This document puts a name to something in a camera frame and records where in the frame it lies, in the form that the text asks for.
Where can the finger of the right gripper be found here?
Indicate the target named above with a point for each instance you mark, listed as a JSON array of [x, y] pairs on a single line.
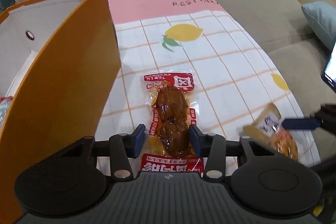
[[300, 124]]

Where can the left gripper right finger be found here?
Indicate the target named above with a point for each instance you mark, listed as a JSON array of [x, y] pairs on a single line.
[[210, 146]]

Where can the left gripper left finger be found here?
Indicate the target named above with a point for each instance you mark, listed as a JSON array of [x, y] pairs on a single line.
[[123, 147]]

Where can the yellow chicken feet snack pack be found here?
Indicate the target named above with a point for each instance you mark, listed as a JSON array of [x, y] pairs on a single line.
[[268, 130]]

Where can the red brown meat snack pack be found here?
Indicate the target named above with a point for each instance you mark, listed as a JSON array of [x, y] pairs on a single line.
[[174, 106]]

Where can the large red snack bag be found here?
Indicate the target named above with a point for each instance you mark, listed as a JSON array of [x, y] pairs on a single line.
[[5, 103]]

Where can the black smartphone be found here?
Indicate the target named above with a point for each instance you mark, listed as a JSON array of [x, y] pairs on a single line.
[[329, 73]]

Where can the light blue cushion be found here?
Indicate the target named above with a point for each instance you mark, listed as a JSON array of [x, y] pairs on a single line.
[[321, 17]]

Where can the beige sofa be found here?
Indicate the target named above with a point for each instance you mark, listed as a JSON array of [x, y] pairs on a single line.
[[278, 16]]

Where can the orange cardboard box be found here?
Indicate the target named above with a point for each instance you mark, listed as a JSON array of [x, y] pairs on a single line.
[[60, 58]]

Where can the lemon patterned tablecloth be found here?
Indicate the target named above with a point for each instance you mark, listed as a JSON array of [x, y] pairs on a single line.
[[140, 24]]

